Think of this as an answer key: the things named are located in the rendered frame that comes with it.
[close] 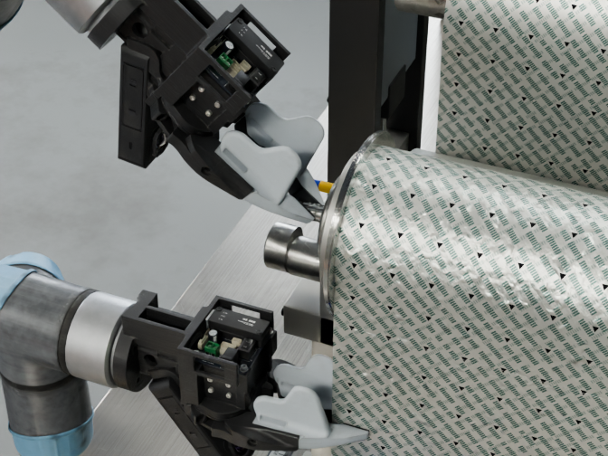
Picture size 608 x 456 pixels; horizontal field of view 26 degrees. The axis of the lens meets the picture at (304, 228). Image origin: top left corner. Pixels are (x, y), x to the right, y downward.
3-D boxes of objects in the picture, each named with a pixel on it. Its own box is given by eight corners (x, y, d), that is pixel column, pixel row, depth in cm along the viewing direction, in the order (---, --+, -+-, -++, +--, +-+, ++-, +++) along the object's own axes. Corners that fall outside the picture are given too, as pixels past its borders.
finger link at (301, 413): (356, 416, 99) (246, 382, 102) (354, 470, 103) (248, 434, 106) (371, 390, 102) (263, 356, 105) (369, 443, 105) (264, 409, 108)
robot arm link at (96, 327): (70, 394, 111) (118, 335, 117) (118, 409, 110) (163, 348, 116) (60, 327, 107) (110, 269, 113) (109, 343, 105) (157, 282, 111)
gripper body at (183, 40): (256, 109, 92) (130, -16, 90) (190, 169, 97) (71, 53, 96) (299, 58, 97) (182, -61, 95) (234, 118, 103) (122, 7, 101)
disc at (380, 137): (390, 239, 111) (394, 93, 101) (395, 240, 111) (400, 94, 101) (323, 356, 101) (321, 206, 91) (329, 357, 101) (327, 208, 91)
